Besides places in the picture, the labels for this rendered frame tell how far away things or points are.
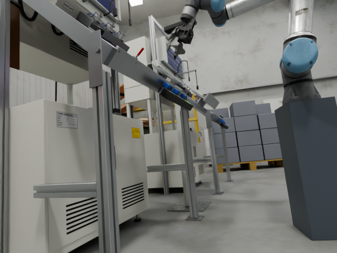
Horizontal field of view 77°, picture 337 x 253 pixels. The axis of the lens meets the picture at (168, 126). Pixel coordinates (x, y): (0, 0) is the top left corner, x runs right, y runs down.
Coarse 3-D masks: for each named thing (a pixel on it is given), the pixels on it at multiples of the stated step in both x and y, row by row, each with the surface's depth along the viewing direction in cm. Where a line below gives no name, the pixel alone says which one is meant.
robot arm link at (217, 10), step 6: (204, 0) 103; (210, 0) 101; (216, 0) 100; (222, 0) 101; (204, 6) 104; (210, 6) 103; (216, 6) 101; (222, 6) 103; (210, 12) 107; (216, 12) 107
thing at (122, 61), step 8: (120, 48) 67; (120, 56) 69; (128, 56) 72; (112, 64) 69; (120, 64) 72; (128, 64) 74; (136, 64) 78; (120, 72) 74; (128, 72) 77; (136, 72) 80; (144, 72) 84; (152, 72) 88; (136, 80) 83; (144, 80) 87; (152, 80) 91; (160, 80) 96; (152, 88) 95; (160, 88) 101; (176, 88) 112
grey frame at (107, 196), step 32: (0, 0) 86; (0, 32) 84; (0, 64) 83; (0, 96) 81; (96, 96) 61; (0, 128) 80; (96, 128) 60; (0, 160) 78; (96, 160) 59; (192, 160) 126; (0, 192) 77; (192, 192) 122; (0, 224) 75
